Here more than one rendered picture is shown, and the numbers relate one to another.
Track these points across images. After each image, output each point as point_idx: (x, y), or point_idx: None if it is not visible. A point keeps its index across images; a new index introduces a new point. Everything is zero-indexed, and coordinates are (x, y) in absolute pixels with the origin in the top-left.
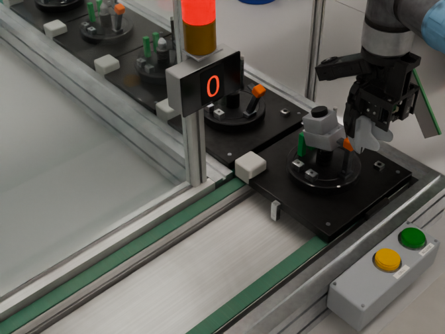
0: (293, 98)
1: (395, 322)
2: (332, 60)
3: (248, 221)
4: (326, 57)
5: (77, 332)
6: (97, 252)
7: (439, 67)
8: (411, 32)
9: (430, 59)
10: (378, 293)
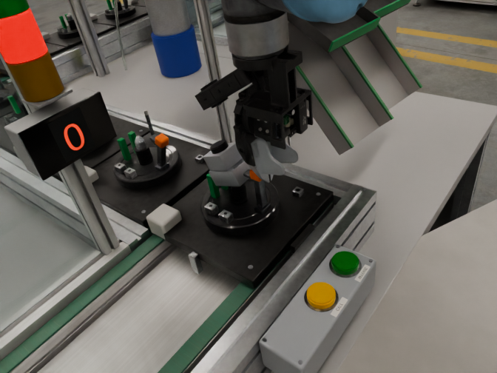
0: (209, 144)
1: (347, 363)
2: (211, 83)
3: (171, 280)
4: None
5: None
6: None
7: (338, 83)
8: (281, 20)
9: (328, 77)
10: (316, 340)
